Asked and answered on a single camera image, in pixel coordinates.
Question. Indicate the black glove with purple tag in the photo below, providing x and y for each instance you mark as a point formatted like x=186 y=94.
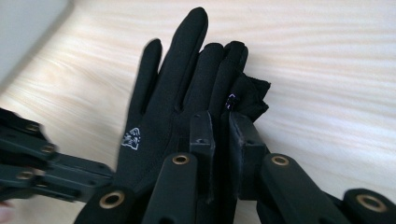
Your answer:
x=252 y=93

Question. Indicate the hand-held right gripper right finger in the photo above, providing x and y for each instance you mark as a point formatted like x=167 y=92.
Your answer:
x=247 y=146

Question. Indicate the black glove with white emblem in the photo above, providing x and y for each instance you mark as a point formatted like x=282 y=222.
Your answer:
x=168 y=93

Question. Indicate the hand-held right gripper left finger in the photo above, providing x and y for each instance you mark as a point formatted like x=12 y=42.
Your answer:
x=202 y=130

